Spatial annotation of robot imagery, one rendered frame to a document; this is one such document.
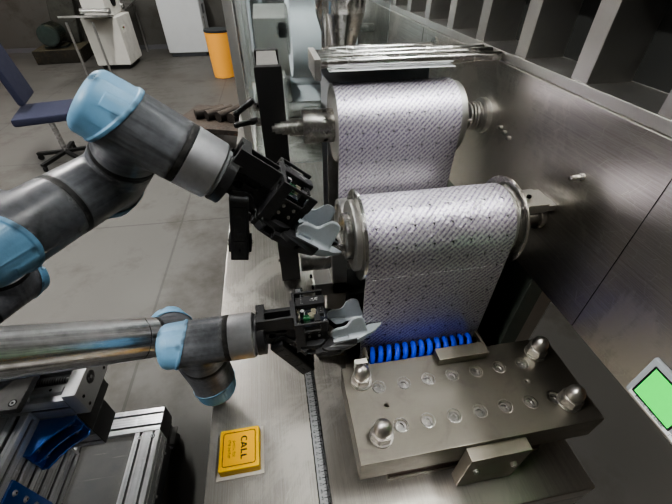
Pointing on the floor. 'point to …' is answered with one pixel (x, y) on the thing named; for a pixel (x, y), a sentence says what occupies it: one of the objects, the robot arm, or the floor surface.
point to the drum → (219, 51)
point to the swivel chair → (17, 86)
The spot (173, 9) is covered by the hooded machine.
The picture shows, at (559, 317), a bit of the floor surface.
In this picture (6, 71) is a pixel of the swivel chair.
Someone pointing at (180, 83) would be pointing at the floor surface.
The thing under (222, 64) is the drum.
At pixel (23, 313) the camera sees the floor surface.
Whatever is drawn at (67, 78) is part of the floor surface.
